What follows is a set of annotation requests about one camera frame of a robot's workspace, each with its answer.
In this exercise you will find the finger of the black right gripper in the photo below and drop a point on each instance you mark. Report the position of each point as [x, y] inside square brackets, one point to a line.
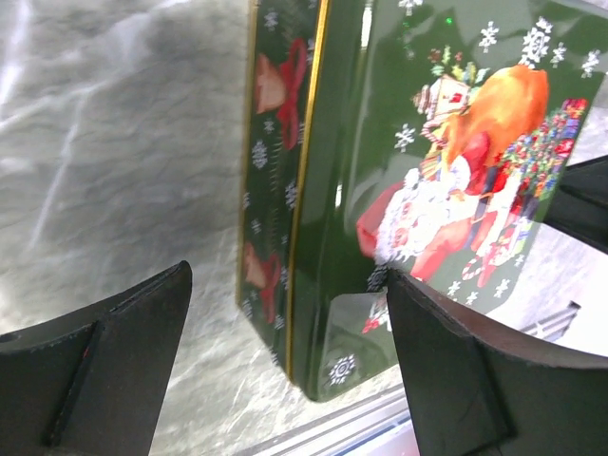
[579, 205]

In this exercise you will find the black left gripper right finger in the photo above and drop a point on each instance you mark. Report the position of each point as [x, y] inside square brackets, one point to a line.
[477, 387]

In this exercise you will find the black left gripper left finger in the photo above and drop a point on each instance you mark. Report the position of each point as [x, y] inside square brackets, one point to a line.
[92, 382]

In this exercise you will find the gold tin lid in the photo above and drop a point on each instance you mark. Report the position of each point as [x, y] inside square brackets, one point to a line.
[438, 137]

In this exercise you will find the green gold cookie tin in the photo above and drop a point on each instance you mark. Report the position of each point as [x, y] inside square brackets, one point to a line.
[281, 55]

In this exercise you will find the aluminium mounting rail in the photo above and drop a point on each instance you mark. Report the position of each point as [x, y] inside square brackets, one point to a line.
[381, 424]

